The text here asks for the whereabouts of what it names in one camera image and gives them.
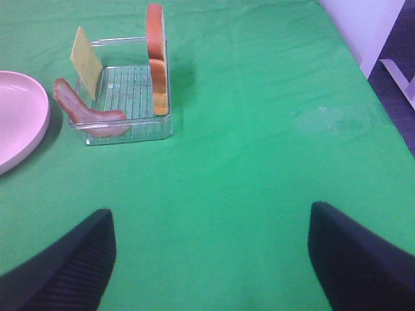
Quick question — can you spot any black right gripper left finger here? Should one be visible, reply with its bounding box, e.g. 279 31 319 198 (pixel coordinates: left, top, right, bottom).
1 209 117 310

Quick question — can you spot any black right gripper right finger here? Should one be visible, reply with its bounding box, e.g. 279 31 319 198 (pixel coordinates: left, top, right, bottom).
307 202 414 310

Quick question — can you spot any bacon strip tray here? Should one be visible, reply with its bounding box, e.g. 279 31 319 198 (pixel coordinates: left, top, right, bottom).
53 78 130 137

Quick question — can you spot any yellow cheese slice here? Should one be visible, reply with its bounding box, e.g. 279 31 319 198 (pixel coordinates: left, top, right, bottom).
70 27 103 100

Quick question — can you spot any bread slice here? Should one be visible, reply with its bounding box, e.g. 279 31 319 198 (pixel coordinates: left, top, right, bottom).
146 3 169 115

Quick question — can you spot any pink round plate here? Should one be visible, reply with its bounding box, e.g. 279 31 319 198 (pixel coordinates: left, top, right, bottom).
1 71 51 174

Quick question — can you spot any green tablecloth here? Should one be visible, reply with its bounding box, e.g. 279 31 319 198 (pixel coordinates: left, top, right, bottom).
1 1 414 310

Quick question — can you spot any clear right plastic tray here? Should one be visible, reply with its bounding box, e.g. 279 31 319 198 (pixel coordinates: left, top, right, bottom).
68 37 174 146

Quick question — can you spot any white cabinet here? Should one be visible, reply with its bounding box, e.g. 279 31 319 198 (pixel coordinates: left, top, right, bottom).
320 0 414 107

